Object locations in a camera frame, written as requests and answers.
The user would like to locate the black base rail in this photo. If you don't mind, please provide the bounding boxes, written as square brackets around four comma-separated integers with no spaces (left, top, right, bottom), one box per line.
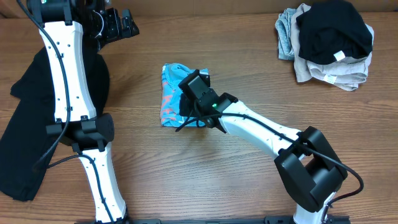
[74,215,351,224]

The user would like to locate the black folded garment on pile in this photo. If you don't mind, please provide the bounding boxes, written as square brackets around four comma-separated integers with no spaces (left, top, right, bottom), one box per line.
[296,1,373,65]

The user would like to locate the black garment on table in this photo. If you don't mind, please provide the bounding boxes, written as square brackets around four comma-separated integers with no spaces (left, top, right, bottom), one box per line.
[0,40,111,202]

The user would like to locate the grey-blue folded garment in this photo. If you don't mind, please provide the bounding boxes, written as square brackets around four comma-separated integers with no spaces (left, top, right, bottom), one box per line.
[275,8,297,60]

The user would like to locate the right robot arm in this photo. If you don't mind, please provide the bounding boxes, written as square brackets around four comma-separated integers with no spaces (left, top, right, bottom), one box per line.
[180,92,348,223]

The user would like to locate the light blue printed t-shirt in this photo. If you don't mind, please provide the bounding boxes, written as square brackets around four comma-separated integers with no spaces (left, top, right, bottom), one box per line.
[160,63,194,128]

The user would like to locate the beige folded garment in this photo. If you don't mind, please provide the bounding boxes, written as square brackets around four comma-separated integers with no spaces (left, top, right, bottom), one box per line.
[290,3,372,91]

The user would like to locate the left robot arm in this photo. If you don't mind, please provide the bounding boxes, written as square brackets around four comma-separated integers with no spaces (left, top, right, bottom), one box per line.
[20,0,139,223]

